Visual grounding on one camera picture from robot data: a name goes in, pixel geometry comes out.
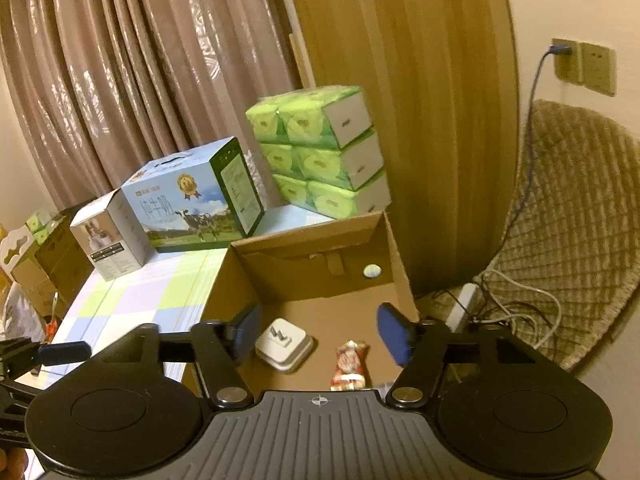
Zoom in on brown cardboard box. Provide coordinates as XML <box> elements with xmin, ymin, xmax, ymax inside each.
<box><xmin>201</xmin><ymin>212</ymin><xmax>419</xmax><ymax>396</ymax></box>

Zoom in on wall power socket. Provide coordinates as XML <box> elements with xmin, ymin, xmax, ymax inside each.
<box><xmin>551</xmin><ymin>38</ymin><xmax>582</xmax><ymax>86</ymax></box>

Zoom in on green tissue pack stack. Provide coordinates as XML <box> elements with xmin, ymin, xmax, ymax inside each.
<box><xmin>245</xmin><ymin>86</ymin><xmax>392</xmax><ymax>219</ymax></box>

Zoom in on wooden door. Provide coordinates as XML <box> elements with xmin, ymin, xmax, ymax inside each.
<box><xmin>293</xmin><ymin>0</ymin><xmax>518</xmax><ymax>294</ymax></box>

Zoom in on brown boxes on floor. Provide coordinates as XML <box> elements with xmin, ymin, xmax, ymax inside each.
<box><xmin>1</xmin><ymin>207</ymin><xmax>93</xmax><ymax>318</ymax></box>

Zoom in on white power adapter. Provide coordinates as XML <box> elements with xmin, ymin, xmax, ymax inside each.
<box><xmin>254</xmin><ymin>318</ymin><xmax>314</xmax><ymax>374</ymax></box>

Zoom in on person left hand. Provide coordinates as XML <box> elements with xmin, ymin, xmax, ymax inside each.
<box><xmin>0</xmin><ymin>448</ymin><xmax>28</xmax><ymax>480</ymax></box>

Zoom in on blue milk carton box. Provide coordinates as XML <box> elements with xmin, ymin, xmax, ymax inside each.
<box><xmin>122</xmin><ymin>136</ymin><xmax>265</xmax><ymax>252</ymax></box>

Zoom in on white printed plastic bag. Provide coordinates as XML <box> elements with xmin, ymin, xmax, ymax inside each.
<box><xmin>1</xmin><ymin>283</ymin><xmax>46</xmax><ymax>341</ymax></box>

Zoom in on white product box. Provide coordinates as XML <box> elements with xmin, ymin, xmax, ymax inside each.
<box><xmin>70</xmin><ymin>188</ymin><xmax>154</xmax><ymax>281</ymax></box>

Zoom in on quilted brown chair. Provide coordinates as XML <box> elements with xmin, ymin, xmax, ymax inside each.
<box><xmin>480</xmin><ymin>100</ymin><xmax>639</xmax><ymax>370</ymax></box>

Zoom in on brown curtain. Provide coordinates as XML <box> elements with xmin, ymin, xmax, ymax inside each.
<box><xmin>1</xmin><ymin>0</ymin><xmax>299</xmax><ymax>209</ymax></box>

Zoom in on black charger cable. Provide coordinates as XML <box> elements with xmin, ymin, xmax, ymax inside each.
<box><xmin>479</xmin><ymin>44</ymin><xmax>574</xmax><ymax>281</ymax></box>

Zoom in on red snack packet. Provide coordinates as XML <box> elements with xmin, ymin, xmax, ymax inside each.
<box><xmin>330</xmin><ymin>340</ymin><xmax>369</xmax><ymax>391</ymax></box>

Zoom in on checkered bed sheet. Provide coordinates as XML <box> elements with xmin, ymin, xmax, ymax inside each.
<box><xmin>24</xmin><ymin>204</ymin><xmax>336</xmax><ymax>480</ymax></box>

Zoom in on white power strip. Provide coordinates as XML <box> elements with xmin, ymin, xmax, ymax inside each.
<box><xmin>445</xmin><ymin>282</ymin><xmax>482</xmax><ymax>333</ymax></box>

